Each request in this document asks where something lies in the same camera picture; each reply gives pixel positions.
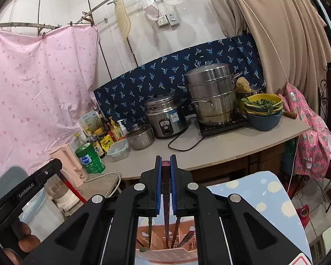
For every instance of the clear bottle yellow cap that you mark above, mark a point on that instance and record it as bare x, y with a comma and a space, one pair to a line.
79, 142

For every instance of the green chopstick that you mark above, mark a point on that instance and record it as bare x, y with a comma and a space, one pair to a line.
149, 232

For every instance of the blue plastic basin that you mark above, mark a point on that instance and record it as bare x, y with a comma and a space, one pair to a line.
263, 121

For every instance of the pink dotted curtain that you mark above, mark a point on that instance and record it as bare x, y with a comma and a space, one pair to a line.
38, 88

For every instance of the pink perforated utensil holder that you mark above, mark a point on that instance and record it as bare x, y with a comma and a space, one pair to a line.
168, 255

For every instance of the tan loofah sponge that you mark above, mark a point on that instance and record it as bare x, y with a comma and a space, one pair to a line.
242, 85

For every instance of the person's left hand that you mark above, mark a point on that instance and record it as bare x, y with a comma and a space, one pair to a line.
29, 244

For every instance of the blue dotted tablecloth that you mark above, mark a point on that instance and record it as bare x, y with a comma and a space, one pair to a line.
264, 198

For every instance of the pink pineapple-print garment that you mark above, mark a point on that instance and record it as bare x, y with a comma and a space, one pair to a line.
311, 132

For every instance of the metal curtain rail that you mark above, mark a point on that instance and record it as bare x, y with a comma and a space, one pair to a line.
44, 27

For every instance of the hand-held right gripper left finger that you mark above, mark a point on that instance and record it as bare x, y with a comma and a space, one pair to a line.
158, 187

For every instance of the navy leaf-print cloth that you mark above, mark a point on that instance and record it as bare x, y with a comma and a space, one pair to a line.
154, 80

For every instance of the small steel pot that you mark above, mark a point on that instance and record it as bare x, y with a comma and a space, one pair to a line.
140, 138

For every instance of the dark red chopstick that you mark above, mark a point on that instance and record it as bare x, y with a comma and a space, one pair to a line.
186, 238

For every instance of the white plastic bin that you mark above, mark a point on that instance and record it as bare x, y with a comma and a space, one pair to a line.
41, 215

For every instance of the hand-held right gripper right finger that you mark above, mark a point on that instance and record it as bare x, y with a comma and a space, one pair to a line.
173, 187

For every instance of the yellow seasoning packet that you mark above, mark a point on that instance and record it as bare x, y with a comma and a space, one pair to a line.
107, 143

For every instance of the green dish soap bottle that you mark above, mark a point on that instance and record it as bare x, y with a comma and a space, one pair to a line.
90, 158

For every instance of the pale kitchen counter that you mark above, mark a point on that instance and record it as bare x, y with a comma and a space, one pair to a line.
223, 149

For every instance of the maroon chopstick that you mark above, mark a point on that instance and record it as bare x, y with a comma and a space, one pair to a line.
165, 168

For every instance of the brown chopstick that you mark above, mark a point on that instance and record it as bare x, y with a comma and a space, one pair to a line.
176, 232

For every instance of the beige curtain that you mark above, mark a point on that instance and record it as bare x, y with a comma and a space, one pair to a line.
278, 33

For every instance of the dark soy sauce bottle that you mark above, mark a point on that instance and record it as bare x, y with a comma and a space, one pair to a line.
96, 147

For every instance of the stacked steel steamer pot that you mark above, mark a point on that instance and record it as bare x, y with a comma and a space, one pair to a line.
212, 93

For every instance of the clear pump soap bottle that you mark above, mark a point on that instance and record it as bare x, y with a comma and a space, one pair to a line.
123, 129

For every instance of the pink electric kettle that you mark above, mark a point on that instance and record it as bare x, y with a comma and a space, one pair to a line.
69, 160

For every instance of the yellow colander basin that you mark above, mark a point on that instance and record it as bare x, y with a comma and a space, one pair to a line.
264, 107

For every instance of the grey-blue bin lid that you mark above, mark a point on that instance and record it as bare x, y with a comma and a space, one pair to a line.
11, 179

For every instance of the white hanging cloth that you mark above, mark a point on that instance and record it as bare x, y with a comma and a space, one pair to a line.
149, 5

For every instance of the white wall socket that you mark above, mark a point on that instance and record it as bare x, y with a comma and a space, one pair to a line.
168, 20

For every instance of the hanging dark clothes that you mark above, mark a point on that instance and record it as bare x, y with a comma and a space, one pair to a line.
325, 11

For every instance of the white blender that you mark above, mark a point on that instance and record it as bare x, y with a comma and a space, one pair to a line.
64, 196

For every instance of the clear food container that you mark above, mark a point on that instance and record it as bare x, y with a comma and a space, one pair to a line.
118, 150

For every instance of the yellow oil bottle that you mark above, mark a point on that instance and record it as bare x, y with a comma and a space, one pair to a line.
115, 131

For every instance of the steel rice cooker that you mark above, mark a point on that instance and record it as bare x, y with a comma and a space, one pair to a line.
165, 116

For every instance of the red black-patterned chopstick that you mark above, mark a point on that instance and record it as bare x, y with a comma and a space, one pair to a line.
71, 185

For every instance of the black induction cooktop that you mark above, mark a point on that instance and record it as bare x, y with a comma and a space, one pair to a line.
223, 127

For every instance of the green leafy vegetables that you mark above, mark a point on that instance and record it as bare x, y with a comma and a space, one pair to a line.
260, 102

